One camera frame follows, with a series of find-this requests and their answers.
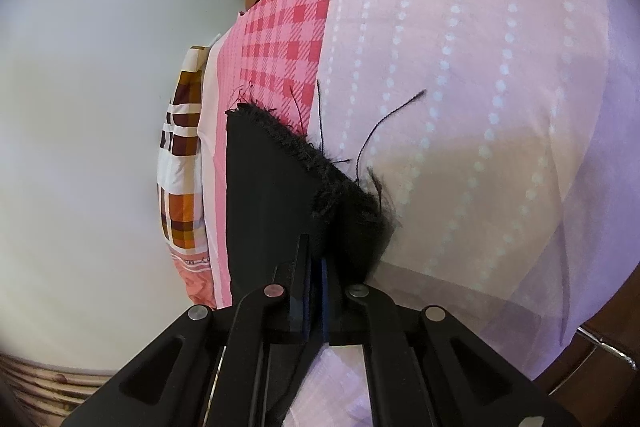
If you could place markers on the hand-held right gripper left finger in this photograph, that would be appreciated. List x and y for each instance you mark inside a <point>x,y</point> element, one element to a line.
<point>303,307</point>

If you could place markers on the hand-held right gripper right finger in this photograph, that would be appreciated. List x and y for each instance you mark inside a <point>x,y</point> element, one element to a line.
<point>323,302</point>

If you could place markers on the black pants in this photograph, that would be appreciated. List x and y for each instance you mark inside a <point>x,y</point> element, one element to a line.
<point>270,187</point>

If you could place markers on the orange brown plaid quilt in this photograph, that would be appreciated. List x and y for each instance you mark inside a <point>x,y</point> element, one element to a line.
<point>181,207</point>

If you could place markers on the pink checked bed sheet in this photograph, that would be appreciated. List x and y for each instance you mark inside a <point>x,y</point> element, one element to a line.
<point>450,107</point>

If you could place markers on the ribbed wooden panel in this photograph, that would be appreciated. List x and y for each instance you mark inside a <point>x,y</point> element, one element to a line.
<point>45,377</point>

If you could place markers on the chrome metal bar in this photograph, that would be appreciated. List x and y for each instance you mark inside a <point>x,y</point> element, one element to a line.
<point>602,342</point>

